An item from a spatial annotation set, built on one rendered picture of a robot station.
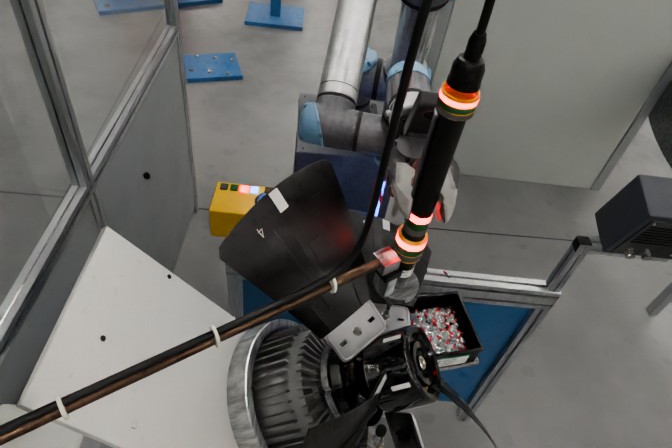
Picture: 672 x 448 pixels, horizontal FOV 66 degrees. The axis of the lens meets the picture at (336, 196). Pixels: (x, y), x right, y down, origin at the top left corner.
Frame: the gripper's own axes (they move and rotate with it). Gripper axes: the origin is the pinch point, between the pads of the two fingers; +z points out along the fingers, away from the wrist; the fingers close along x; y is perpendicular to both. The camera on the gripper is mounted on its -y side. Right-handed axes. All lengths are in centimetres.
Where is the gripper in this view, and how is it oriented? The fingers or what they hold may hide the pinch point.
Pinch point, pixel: (427, 208)
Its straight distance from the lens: 66.5
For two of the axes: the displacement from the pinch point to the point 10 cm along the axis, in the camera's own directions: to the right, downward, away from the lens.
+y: -1.2, 7.1, 6.9
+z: -0.4, 7.0, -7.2
